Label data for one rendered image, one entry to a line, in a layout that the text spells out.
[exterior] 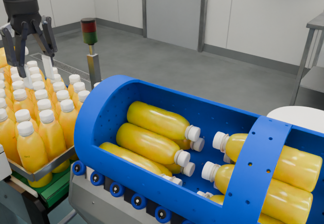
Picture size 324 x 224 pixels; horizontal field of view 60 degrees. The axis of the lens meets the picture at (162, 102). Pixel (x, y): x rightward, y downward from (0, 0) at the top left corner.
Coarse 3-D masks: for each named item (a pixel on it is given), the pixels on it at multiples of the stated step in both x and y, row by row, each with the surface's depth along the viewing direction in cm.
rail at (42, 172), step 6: (66, 150) 89; (72, 150) 90; (60, 156) 87; (66, 156) 89; (48, 162) 84; (54, 162) 85; (60, 162) 87; (42, 168) 82; (48, 168) 84; (54, 168) 86; (36, 174) 80; (42, 174) 82; (36, 180) 81
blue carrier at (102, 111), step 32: (96, 96) 70; (128, 96) 86; (160, 96) 85; (192, 96) 71; (96, 128) 77; (224, 128) 78; (256, 128) 56; (288, 128) 56; (96, 160) 69; (192, 160) 83; (256, 160) 51; (160, 192) 60; (192, 192) 56; (256, 192) 49; (320, 192) 68
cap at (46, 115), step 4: (40, 112) 83; (44, 112) 84; (48, 112) 84; (52, 112) 84; (40, 116) 82; (44, 116) 82; (48, 116) 82; (52, 116) 83; (44, 120) 83; (48, 120) 83
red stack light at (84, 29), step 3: (81, 24) 120; (84, 24) 119; (87, 24) 119; (90, 24) 119; (93, 24) 120; (81, 27) 121; (84, 27) 120; (87, 27) 119; (90, 27) 120; (93, 27) 120; (84, 30) 120; (87, 30) 120; (90, 30) 120; (93, 30) 121
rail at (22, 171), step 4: (8, 160) 85; (12, 164) 84; (16, 164) 83; (12, 168) 85; (16, 168) 83; (20, 168) 82; (24, 168) 82; (20, 172) 83; (24, 172) 81; (28, 172) 80; (24, 176) 83; (28, 176) 81; (32, 176) 80; (32, 180) 81
